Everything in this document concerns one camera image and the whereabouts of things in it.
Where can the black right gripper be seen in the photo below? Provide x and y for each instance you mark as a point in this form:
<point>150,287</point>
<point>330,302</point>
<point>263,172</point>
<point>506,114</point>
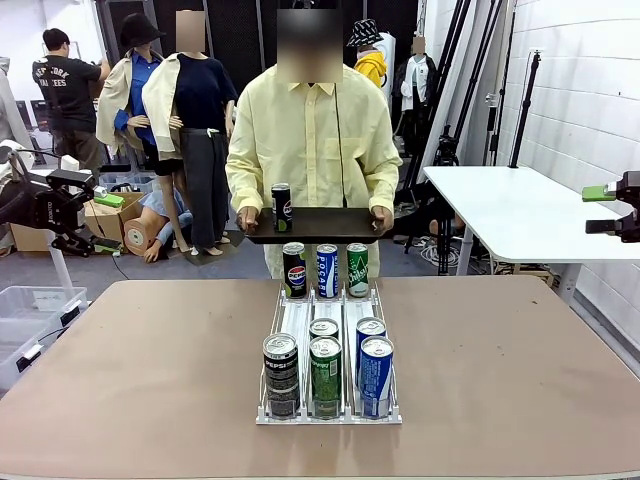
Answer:
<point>635,200</point>

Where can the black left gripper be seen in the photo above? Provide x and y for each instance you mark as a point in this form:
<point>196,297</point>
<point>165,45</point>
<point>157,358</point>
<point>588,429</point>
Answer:
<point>52,205</point>

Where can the black serving tray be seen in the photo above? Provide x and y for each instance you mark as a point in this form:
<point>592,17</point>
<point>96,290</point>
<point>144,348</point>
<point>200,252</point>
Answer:
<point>325,225</point>

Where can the green cider can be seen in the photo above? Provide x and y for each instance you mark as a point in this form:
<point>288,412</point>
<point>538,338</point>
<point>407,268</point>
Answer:
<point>324,327</point>
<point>326,380</point>

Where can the person's right forearm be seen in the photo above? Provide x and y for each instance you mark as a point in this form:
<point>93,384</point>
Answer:
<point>245,187</point>

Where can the person's left forearm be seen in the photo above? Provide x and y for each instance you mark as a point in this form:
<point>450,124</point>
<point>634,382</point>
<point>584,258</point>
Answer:
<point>385,185</point>

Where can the person in black t-shirt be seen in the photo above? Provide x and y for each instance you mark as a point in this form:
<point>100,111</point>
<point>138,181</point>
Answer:
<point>70,90</point>

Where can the person in yellow shirt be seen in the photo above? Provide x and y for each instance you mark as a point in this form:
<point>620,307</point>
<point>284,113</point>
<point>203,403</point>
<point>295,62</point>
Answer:
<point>310,150</point>

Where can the person's right hand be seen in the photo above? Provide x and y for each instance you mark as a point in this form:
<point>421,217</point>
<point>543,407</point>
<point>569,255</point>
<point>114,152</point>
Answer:
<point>248,217</point>

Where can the person's left hand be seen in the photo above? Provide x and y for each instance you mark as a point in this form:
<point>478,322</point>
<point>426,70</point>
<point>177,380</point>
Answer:
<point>382,219</point>

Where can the open cardboard box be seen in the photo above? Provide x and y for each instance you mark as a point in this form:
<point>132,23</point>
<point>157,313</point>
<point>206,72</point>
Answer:
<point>117,220</point>

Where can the fallen mannequin in blue clothes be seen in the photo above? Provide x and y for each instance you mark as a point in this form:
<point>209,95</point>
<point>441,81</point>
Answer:
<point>160,225</point>

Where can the closed cardboard box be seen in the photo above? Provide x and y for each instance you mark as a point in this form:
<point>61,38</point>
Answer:
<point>30,237</point>

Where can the white side table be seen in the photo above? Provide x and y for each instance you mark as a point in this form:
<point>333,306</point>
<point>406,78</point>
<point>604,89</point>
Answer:
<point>525,215</point>

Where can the clear plastic storage bin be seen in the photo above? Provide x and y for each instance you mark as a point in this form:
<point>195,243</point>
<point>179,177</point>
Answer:
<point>40,305</point>
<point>20,350</point>

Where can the black light stand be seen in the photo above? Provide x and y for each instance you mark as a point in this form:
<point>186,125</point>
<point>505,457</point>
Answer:
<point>525,110</point>

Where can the mannequin in blue shirt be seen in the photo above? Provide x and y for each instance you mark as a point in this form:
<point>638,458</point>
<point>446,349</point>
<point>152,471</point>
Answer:
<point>130,100</point>

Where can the mannequin in navy top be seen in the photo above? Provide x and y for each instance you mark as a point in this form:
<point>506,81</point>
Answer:
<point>200,125</point>

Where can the leaning black stand poles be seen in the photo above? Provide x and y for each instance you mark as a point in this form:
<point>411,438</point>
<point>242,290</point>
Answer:
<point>465,75</point>

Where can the black bucket hat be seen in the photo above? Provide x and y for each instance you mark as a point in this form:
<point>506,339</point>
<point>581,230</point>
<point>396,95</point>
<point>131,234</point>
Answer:
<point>137,30</point>

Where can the black Pepsi display can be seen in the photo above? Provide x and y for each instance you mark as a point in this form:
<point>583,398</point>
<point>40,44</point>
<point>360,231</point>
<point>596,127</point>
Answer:
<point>295,272</point>

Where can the mannequin in white jacket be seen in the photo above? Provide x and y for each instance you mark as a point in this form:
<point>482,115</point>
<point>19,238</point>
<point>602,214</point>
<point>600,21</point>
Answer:
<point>415,90</point>

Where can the blue Pocari display can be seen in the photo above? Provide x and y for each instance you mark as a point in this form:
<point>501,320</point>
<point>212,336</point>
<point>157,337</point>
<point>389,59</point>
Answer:
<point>327,272</point>

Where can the green Chilsung display can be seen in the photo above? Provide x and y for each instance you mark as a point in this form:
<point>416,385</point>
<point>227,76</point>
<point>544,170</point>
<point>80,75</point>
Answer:
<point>358,272</point>

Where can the mannequin in yellow hoodie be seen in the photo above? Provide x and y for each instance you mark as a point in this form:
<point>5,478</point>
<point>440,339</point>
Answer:
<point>372,65</point>

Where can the patterned bucket hat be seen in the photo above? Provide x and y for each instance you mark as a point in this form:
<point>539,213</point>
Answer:
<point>362,32</point>

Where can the white can dispenser rack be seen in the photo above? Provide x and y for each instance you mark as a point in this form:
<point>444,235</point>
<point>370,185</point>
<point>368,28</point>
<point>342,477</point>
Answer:
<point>350,421</point>

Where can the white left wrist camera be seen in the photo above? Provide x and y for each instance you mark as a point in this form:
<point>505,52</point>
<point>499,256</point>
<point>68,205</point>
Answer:
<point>70,164</point>

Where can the black camera tripod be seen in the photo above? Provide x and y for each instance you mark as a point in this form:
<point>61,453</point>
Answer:
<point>445,150</point>

